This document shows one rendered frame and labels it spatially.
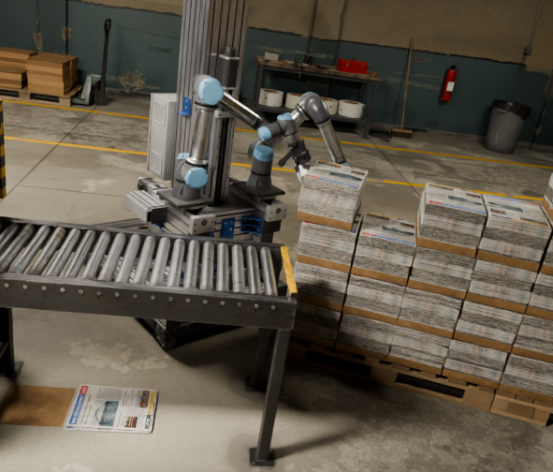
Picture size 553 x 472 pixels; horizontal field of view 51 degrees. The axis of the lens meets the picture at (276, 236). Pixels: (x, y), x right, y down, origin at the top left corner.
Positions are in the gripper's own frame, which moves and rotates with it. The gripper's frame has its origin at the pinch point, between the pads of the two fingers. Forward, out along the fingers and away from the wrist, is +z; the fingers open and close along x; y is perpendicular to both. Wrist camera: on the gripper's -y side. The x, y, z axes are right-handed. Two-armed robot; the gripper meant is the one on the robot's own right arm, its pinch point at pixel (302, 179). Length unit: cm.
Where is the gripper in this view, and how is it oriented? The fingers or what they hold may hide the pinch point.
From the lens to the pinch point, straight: 307.9
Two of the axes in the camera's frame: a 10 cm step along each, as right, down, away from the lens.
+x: 2.3, -3.5, 9.1
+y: 9.1, -2.6, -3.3
